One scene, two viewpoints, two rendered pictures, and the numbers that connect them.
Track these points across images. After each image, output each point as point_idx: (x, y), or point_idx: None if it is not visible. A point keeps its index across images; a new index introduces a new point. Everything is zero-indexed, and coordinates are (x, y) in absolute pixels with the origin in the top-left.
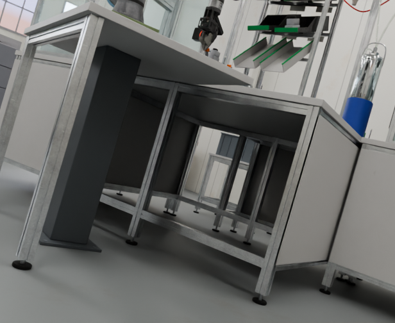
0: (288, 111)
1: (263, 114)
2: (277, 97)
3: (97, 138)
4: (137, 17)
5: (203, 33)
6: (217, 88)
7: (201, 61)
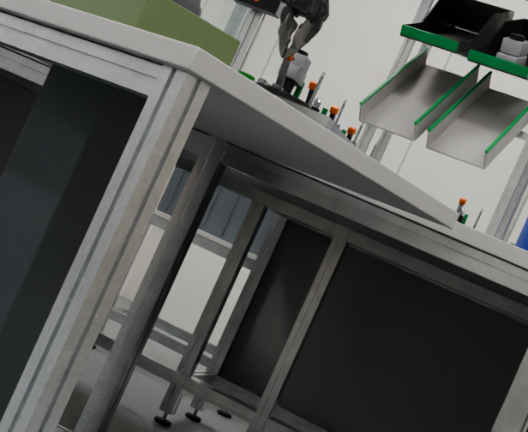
0: (504, 284)
1: None
2: (483, 245)
3: (51, 302)
4: (195, 3)
5: (289, 16)
6: (331, 184)
7: (375, 181)
